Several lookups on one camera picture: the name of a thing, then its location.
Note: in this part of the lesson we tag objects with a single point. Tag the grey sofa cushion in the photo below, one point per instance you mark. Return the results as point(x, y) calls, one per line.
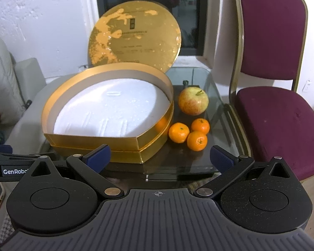
point(1, 83)

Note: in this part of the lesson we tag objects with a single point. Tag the purple padded chair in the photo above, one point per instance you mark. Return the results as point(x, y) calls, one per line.
point(272, 44)

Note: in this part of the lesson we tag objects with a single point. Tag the glass desktop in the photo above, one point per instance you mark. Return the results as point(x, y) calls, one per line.
point(214, 96)

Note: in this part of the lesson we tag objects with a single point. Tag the gold gift box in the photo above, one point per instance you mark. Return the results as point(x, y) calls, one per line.
point(151, 141)

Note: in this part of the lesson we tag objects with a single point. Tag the grey sofa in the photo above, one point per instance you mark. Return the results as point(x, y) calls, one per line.
point(28, 75)

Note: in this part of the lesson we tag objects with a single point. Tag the white wall outlet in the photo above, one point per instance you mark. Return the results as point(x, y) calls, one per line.
point(307, 86)

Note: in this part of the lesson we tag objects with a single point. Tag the small orange tangerine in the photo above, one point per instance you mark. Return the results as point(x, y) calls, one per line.
point(178, 133)
point(201, 126)
point(197, 141)

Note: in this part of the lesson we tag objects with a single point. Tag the white foam insert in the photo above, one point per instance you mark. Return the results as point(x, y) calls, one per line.
point(107, 107)

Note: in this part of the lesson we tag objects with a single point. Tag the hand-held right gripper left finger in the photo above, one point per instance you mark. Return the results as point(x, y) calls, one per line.
point(100, 157)

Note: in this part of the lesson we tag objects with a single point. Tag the yellow red apple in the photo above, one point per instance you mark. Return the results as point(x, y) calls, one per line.
point(193, 101)

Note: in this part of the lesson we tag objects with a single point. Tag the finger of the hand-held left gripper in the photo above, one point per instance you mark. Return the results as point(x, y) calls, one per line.
point(1, 149)

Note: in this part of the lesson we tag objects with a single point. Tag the round gold box lid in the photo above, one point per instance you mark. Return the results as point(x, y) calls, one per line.
point(136, 36)

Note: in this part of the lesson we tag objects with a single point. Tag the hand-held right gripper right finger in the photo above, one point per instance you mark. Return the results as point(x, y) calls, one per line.
point(221, 159)

